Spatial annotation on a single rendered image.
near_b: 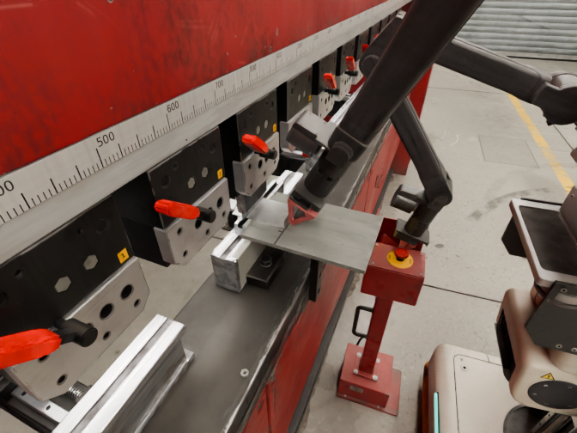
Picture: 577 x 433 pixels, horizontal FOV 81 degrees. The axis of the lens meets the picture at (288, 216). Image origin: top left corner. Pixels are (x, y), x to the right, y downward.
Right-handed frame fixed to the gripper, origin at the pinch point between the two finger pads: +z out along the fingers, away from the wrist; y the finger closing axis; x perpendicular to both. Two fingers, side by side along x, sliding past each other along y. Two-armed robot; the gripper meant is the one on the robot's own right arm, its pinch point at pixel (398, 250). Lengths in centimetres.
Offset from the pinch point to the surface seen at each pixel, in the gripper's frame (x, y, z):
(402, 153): -185, -12, 49
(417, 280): 15.0, -4.1, -4.8
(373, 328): 7.2, -6.0, 31.0
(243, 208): 34, 42, -20
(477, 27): -714, -97, -9
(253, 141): 42, 40, -41
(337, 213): 24.2, 23.2, -21.7
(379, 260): 12.3, 6.7, -3.4
